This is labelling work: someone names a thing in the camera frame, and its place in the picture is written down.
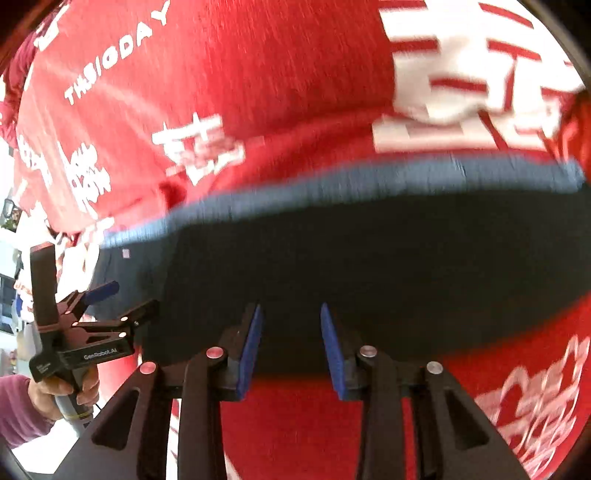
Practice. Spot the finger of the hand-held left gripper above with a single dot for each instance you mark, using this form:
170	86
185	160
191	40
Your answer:
104	290
138	311

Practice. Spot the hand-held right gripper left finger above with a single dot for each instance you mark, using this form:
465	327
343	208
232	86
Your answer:
251	350

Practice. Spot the red printed blanket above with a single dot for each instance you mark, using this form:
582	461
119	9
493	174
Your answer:
231	92

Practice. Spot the black pants grey waistband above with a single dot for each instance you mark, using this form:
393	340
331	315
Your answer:
369	254

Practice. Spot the person's left forearm purple sleeve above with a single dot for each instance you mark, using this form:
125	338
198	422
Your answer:
18	410

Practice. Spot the person's left hand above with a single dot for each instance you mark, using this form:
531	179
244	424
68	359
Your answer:
87	383

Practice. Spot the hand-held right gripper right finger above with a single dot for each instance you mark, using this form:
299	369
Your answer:
332	355

